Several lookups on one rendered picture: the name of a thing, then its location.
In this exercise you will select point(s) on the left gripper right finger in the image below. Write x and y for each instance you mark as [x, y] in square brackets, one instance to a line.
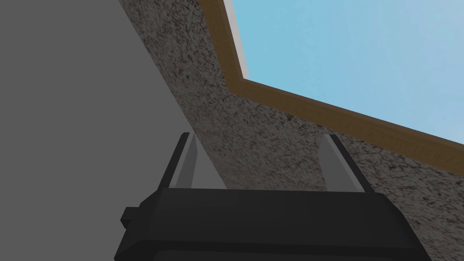
[342, 170]

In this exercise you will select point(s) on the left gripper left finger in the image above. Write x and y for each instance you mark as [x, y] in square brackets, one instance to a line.
[180, 165]

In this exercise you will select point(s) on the wooden framed window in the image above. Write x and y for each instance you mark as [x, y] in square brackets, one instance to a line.
[344, 54]

